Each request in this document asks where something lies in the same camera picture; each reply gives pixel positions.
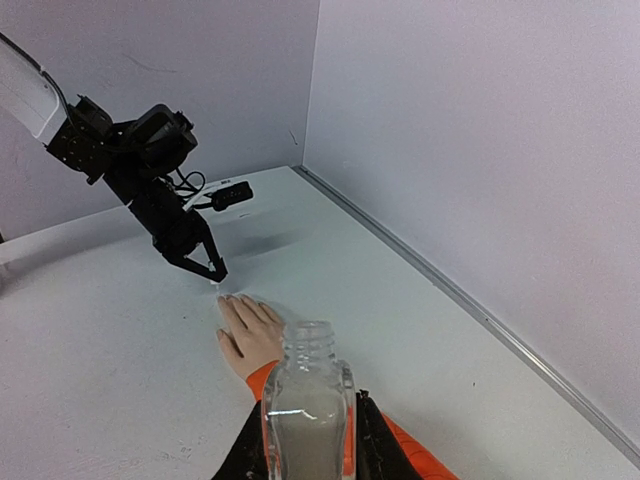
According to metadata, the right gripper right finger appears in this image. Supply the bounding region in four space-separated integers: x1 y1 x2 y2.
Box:
355 390 418 480

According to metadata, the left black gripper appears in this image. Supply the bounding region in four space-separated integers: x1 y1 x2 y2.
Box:
129 177 228 281

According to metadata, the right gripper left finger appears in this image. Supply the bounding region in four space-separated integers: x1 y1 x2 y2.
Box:
212 401 269 480

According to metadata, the clear nail polish bottle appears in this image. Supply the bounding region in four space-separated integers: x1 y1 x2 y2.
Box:
261 321 357 479

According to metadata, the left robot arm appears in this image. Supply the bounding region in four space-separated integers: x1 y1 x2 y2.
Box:
1 36 228 283

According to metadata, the orange sweatshirt sleeve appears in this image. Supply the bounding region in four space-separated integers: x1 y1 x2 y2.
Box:
245 360 458 479

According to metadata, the mannequin hand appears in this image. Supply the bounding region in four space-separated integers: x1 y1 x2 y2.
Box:
216 295 285 381

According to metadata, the aluminium back rail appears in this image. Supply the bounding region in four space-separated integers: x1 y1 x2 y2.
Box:
292 166 639 466

